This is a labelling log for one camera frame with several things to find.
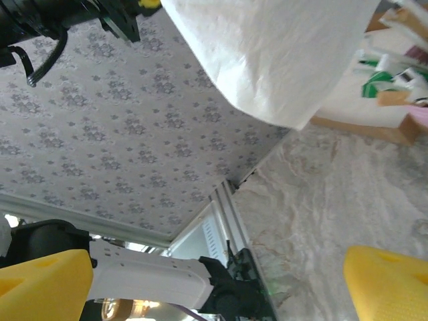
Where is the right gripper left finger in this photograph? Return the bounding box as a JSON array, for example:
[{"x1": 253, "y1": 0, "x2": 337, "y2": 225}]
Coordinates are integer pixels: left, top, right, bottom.
[{"x1": 0, "y1": 249, "x2": 94, "y2": 321}]

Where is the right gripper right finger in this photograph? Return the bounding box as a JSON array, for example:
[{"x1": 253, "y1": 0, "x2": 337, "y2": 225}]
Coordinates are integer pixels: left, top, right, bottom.
[{"x1": 343, "y1": 245, "x2": 428, "y2": 321}]

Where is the brown cardboard napkin box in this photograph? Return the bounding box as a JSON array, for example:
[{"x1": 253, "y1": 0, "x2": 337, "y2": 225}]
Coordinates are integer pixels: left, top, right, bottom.
[{"x1": 309, "y1": 9, "x2": 424, "y2": 146}]

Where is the green white straw packet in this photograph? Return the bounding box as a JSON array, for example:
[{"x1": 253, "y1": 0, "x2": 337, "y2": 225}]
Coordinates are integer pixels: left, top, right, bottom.
[
  {"x1": 361, "y1": 70, "x2": 397, "y2": 100},
  {"x1": 357, "y1": 49, "x2": 391, "y2": 73}
]

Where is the white wrapped straw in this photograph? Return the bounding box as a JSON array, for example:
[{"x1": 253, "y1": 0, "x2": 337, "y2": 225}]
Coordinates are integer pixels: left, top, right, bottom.
[{"x1": 393, "y1": 66, "x2": 428, "y2": 90}]

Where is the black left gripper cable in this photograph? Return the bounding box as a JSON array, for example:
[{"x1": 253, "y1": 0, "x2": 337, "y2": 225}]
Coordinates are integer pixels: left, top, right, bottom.
[{"x1": 6, "y1": 26, "x2": 70, "y2": 88}]

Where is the aluminium frame post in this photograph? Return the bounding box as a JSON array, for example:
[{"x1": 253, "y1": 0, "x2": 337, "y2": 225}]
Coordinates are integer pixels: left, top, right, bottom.
[{"x1": 0, "y1": 192, "x2": 177, "y2": 248}]

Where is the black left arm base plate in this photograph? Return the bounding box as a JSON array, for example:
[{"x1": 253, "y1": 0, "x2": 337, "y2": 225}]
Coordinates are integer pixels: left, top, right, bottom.
[{"x1": 232, "y1": 247, "x2": 279, "y2": 321}]

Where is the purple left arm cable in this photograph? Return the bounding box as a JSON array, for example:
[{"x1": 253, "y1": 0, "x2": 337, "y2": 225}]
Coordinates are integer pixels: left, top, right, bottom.
[{"x1": 167, "y1": 300, "x2": 201, "y2": 321}]

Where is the aluminium mounting rail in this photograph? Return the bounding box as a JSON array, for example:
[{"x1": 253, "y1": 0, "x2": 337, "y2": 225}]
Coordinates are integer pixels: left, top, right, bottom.
[{"x1": 207, "y1": 180, "x2": 268, "y2": 302}]

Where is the slotted grey cable duct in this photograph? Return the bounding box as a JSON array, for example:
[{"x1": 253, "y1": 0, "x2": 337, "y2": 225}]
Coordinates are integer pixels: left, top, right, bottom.
[{"x1": 201, "y1": 215, "x2": 223, "y2": 265}]

